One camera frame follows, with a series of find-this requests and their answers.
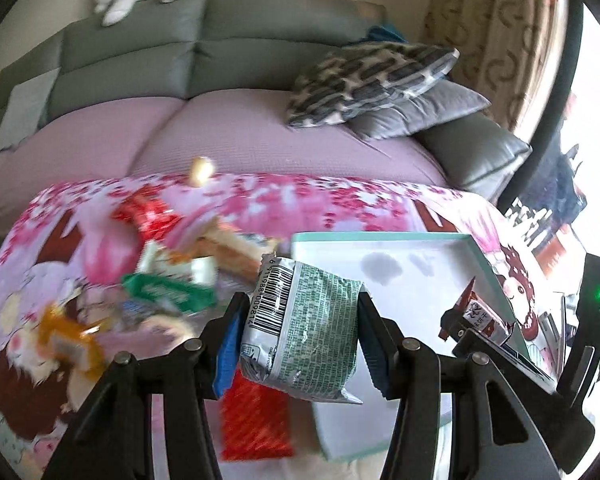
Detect green biscuit packet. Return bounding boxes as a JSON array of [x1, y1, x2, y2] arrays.
[[121, 273, 216, 314]]

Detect green white snack packet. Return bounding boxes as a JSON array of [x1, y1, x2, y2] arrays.
[[240, 254, 364, 404]]

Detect cracker sandwich packet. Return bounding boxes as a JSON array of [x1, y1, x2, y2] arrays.
[[184, 217, 282, 282]]

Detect red patterned snack packet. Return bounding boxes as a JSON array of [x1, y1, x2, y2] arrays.
[[220, 370, 294, 462]]

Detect red white milk biscuit packet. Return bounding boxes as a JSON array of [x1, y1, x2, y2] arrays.
[[439, 278, 513, 346]]

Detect red shiny snack bag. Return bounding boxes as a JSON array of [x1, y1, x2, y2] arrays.
[[110, 190, 183, 242]]

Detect jelly cup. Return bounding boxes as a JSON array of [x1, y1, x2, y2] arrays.
[[187, 156, 215, 188]]

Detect orange yellow snack packet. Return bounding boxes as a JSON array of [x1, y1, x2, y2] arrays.
[[38, 304, 107, 382]]

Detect teal shallow cardboard box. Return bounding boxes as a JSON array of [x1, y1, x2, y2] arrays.
[[291, 232, 550, 462]]

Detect pink cartoon tablecloth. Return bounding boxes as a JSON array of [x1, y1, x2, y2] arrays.
[[0, 174, 555, 479]]

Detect pink sofa seat cover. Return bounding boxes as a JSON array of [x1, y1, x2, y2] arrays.
[[0, 86, 449, 241]]

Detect grey plain pillow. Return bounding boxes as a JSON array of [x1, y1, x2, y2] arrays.
[[348, 80, 491, 140]]

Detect black white patterned pillow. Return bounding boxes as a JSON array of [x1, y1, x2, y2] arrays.
[[286, 41, 460, 128]]

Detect grey sofa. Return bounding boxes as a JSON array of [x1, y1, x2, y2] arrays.
[[0, 0, 530, 200]]

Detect patterned beige curtain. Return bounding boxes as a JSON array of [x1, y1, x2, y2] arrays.
[[422, 0, 569, 142]]

